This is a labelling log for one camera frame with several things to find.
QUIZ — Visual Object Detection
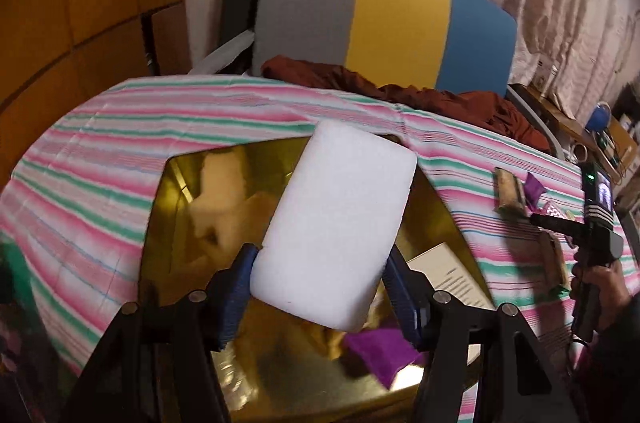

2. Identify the person's right forearm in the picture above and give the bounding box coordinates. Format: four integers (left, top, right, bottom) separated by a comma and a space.
575, 318, 640, 423

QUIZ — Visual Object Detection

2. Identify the white paper card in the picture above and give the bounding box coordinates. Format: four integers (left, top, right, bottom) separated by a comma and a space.
406, 242, 496, 311

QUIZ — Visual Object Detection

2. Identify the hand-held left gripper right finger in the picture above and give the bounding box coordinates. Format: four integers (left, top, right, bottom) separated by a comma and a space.
382, 245, 591, 423

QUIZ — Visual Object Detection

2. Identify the pink green striped bed sheet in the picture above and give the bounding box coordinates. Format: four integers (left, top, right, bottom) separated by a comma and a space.
0, 76, 633, 379

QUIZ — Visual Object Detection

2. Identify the cluttered wooden side table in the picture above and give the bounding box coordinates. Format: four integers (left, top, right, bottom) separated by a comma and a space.
507, 83, 640, 184

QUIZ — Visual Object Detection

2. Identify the gold metal tray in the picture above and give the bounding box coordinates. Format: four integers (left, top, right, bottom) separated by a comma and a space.
137, 136, 498, 423

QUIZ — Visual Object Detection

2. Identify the blue cup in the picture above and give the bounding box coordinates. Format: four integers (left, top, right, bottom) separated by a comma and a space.
585, 102, 612, 133

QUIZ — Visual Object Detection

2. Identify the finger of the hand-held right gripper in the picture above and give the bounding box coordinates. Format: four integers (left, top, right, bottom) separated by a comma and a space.
530, 212, 590, 241

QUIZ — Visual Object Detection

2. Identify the person's right hand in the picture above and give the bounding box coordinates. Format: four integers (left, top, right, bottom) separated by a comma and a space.
570, 259, 633, 335

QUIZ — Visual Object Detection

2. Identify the white foam sponge block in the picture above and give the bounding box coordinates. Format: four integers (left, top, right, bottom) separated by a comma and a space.
249, 118, 418, 334

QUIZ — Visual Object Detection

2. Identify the pink patterned packet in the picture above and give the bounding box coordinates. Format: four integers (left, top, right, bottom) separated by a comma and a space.
542, 200, 576, 220

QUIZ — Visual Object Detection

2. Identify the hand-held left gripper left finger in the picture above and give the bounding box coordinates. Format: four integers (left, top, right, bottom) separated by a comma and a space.
60, 243, 261, 423

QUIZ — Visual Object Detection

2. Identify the small purple pouch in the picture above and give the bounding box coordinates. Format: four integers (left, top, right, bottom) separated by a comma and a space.
522, 173, 547, 204

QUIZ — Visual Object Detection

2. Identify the grey yellow blue headboard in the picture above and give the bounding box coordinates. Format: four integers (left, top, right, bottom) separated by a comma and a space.
251, 0, 518, 99

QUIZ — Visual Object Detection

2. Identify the rust brown blanket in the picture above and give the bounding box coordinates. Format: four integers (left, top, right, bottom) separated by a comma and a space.
261, 56, 551, 154

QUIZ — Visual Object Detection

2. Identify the brown cardboard panel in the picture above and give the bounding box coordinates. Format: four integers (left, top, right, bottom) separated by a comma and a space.
142, 3, 193, 76

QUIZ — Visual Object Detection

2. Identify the orange wooden wardrobe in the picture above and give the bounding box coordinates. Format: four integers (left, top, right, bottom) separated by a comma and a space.
0, 0, 188, 189

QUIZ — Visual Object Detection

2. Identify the grey bed frame rail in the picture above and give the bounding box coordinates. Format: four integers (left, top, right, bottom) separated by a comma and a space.
506, 86, 566, 159

